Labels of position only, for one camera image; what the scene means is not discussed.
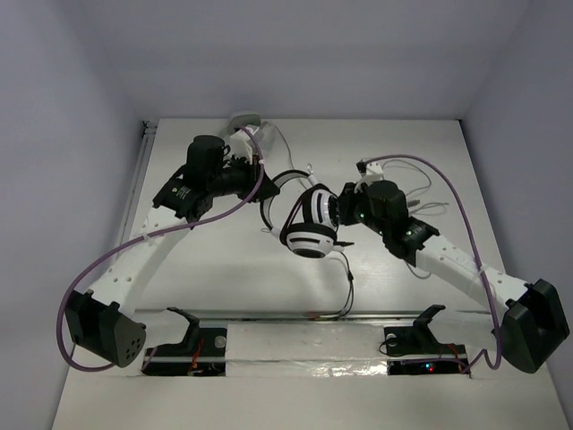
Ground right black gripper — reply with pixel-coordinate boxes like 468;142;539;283
329;180;389;236

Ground black and white headphones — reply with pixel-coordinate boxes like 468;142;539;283
260;167;355;259

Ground black braided headphone cable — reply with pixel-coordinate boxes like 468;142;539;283
304;250;357;320

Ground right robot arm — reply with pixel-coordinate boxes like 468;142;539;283
338;180;569;374

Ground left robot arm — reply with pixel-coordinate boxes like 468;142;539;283
56;126;276;373

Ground white foam block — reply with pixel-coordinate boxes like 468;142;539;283
225;322;388;378

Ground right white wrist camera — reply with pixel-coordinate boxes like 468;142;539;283
356;160;384;187

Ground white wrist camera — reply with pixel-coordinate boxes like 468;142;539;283
228;130;257;164
356;160;384;187

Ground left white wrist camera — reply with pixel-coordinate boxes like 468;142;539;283
228;130;257;164

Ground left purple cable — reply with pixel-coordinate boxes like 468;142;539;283
60;127;265;373

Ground purple cable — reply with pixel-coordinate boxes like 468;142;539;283
60;127;265;373
366;154;502;371

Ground grey headphone cable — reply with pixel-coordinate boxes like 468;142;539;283
273;125;450;216

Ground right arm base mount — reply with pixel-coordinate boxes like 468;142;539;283
378;305;470;376

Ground aluminium rail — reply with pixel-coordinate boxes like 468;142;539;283
138;308;480;322

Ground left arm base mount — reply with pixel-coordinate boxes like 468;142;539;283
141;306;227;377

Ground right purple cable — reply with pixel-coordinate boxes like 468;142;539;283
366;154;502;371

